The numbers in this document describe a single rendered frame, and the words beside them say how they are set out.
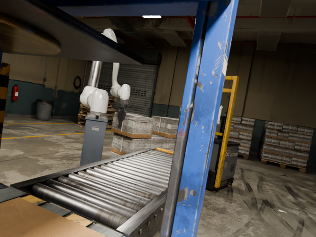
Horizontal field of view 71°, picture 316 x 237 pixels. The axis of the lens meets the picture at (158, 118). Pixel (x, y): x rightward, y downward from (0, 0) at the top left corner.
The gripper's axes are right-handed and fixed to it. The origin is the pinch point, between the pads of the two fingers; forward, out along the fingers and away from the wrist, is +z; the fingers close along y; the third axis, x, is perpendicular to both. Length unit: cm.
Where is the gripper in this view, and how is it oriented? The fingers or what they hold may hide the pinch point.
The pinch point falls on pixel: (120, 122)
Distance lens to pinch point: 243.6
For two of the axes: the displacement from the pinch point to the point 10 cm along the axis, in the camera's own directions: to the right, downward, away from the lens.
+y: -7.1, -1.5, 6.8
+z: -1.6, 9.9, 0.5
